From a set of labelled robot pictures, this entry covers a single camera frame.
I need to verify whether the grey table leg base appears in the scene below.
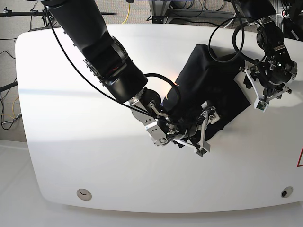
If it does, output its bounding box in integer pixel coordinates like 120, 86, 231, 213
147, 0, 171, 24

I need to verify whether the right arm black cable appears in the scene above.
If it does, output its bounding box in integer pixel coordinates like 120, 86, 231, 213
45, 7, 204, 128

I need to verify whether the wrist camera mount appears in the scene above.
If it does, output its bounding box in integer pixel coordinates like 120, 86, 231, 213
244, 69, 292, 112
172, 110, 211, 157

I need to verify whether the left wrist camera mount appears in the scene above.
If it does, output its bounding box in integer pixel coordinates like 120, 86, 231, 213
244, 69, 292, 112

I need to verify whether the silver table grommet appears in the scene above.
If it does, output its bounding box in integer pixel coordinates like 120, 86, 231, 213
76, 189, 92, 201

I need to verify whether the black T-shirt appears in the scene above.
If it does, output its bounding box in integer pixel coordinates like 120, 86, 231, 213
162, 44, 250, 140

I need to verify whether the black tripod stand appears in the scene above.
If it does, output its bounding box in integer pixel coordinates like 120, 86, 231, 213
0, 1, 57, 31

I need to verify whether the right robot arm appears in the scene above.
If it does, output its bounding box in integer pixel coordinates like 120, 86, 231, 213
42, 0, 219, 152

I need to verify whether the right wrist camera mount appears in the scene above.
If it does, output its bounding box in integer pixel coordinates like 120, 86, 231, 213
172, 110, 211, 157

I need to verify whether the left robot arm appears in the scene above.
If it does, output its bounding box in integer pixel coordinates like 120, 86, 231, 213
232, 0, 297, 103

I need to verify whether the yellow cable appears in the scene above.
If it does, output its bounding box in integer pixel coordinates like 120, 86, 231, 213
122, 0, 132, 25

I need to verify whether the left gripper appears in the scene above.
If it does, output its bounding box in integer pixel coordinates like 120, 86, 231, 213
239, 67, 288, 102

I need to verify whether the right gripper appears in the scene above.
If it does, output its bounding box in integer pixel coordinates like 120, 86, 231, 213
165, 100, 220, 149

